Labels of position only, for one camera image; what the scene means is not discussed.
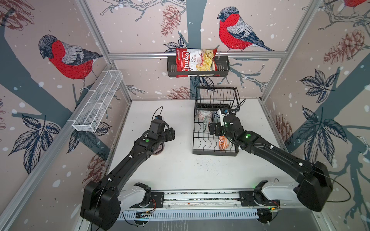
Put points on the white mesh wall shelf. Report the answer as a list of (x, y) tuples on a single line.
[(92, 113)]

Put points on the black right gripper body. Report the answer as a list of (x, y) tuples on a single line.
[(219, 131)]

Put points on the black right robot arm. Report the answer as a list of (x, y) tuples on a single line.
[(314, 184)]

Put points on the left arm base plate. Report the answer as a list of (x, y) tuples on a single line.
[(155, 200)]

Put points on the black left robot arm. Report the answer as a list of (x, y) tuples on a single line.
[(100, 204)]

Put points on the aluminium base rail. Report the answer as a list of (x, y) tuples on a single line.
[(212, 199)]

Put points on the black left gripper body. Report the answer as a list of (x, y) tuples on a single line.
[(169, 134)]

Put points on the black wall basket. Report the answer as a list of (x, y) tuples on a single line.
[(222, 67)]

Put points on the grey green patterned bowl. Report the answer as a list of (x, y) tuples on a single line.
[(159, 150)]

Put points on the orange brown patterned bowl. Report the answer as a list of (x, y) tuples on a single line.
[(224, 144)]

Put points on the orange diamond white bowl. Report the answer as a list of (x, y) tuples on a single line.
[(206, 121)]

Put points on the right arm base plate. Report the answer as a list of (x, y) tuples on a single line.
[(256, 199)]

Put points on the black two-tier dish rack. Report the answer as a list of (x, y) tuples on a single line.
[(210, 102)]

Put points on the red cassava chips bag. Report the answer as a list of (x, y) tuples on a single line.
[(195, 60)]

